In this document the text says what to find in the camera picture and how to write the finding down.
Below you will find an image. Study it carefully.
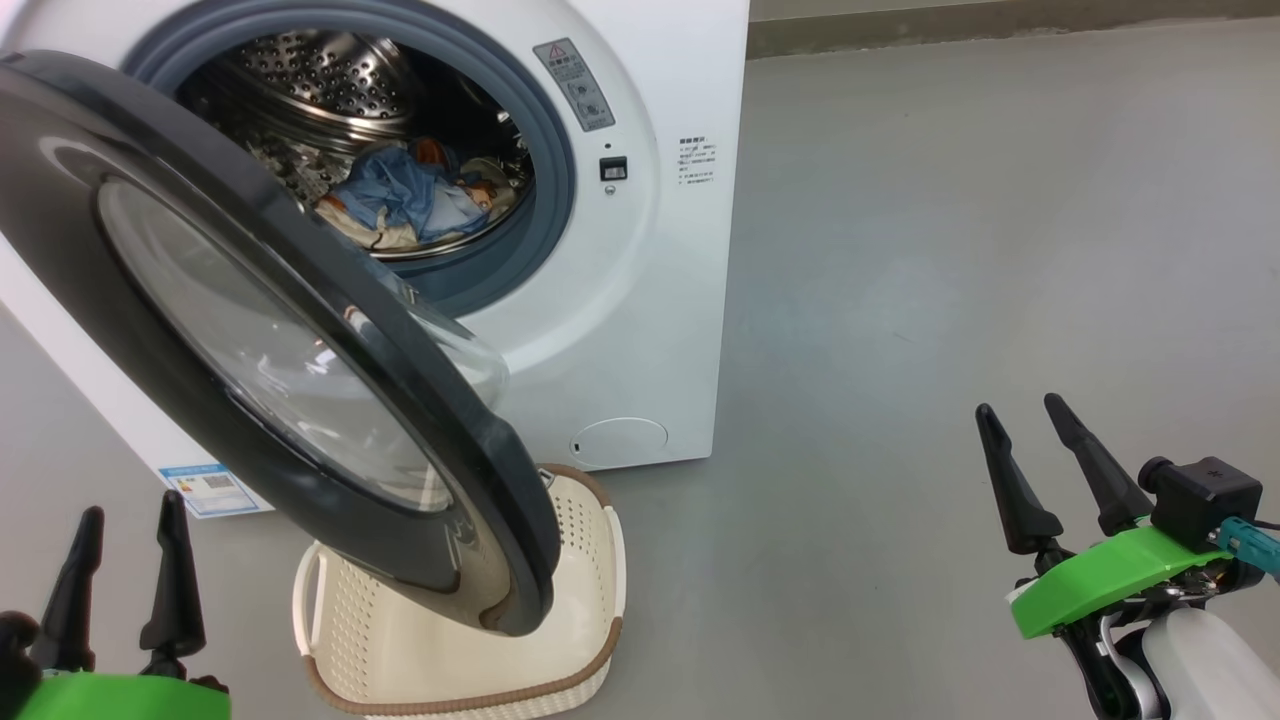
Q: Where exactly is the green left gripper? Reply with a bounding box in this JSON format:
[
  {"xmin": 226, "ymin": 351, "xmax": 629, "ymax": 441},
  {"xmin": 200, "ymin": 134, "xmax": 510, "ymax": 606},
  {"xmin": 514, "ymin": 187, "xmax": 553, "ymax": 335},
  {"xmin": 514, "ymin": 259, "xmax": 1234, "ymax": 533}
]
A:
[{"xmin": 15, "ymin": 490, "xmax": 233, "ymax": 720}]

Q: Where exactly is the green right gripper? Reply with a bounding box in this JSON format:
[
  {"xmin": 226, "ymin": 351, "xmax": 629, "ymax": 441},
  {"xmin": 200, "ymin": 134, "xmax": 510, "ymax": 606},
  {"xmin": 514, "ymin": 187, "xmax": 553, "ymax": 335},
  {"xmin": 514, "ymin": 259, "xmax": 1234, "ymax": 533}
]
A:
[{"xmin": 975, "ymin": 393, "xmax": 1236, "ymax": 641}]

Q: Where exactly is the black round glass washer door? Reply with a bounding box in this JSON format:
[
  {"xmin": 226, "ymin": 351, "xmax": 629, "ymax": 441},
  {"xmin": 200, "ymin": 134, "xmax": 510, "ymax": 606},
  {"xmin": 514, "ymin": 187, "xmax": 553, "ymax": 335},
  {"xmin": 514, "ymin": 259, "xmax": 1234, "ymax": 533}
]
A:
[{"xmin": 0, "ymin": 50, "xmax": 563, "ymax": 638}]

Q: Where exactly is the cream white garment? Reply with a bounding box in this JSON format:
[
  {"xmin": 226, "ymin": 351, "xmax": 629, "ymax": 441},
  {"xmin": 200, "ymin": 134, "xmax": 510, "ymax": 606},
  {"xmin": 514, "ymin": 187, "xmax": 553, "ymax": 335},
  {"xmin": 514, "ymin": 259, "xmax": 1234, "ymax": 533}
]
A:
[{"xmin": 316, "ymin": 190, "xmax": 426, "ymax": 253}]

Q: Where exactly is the blue cartoon print garment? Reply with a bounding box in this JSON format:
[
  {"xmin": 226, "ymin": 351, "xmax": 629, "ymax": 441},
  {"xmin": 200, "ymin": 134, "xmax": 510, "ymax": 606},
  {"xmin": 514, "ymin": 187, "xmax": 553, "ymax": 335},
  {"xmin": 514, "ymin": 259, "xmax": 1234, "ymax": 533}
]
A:
[{"xmin": 330, "ymin": 140, "xmax": 501, "ymax": 243}]

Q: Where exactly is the white front-load washing machine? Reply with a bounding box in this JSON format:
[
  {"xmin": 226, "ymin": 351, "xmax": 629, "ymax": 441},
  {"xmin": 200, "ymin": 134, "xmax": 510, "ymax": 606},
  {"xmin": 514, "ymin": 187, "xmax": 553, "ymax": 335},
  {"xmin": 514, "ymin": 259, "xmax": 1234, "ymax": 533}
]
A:
[{"xmin": 0, "ymin": 0, "xmax": 751, "ymax": 501}]

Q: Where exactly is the washing machine drum opening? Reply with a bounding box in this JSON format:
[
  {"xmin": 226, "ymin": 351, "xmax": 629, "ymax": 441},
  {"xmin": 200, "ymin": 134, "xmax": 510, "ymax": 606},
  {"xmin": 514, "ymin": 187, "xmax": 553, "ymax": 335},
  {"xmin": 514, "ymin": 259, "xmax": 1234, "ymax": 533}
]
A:
[{"xmin": 175, "ymin": 30, "xmax": 536, "ymax": 263}]

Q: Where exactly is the blue energy label sticker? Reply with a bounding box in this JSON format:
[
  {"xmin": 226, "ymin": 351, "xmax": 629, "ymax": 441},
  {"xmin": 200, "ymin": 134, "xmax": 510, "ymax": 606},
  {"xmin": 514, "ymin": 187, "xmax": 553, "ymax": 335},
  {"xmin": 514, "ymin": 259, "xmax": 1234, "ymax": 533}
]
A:
[{"xmin": 158, "ymin": 462, "xmax": 274, "ymax": 519}]

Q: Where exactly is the cream perforated laundry basket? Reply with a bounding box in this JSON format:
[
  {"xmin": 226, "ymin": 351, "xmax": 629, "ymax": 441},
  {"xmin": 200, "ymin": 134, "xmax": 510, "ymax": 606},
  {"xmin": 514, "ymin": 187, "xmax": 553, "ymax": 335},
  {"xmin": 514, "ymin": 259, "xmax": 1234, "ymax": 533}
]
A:
[{"xmin": 292, "ymin": 463, "xmax": 628, "ymax": 719}]

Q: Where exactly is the white oval filter cover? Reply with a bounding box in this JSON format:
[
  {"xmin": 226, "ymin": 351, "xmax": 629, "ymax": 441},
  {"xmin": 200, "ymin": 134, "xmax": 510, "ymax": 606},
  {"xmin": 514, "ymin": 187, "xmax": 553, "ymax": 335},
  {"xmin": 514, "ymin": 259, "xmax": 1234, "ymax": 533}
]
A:
[{"xmin": 570, "ymin": 417, "xmax": 669, "ymax": 471}]

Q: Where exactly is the grey warning sticker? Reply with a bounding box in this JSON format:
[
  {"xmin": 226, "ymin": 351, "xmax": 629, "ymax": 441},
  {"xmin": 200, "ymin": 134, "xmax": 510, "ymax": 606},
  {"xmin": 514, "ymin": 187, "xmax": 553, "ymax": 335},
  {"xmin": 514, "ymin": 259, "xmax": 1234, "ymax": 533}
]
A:
[{"xmin": 532, "ymin": 38, "xmax": 617, "ymax": 133}]

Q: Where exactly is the teal right camera cable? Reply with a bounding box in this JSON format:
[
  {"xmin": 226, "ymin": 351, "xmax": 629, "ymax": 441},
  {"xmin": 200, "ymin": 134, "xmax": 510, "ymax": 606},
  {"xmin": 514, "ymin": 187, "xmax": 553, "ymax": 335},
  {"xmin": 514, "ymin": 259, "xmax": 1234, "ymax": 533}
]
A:
[{"xmin": 1218, "ymin": 517, "xmax": 1280, "ymax": 581}]

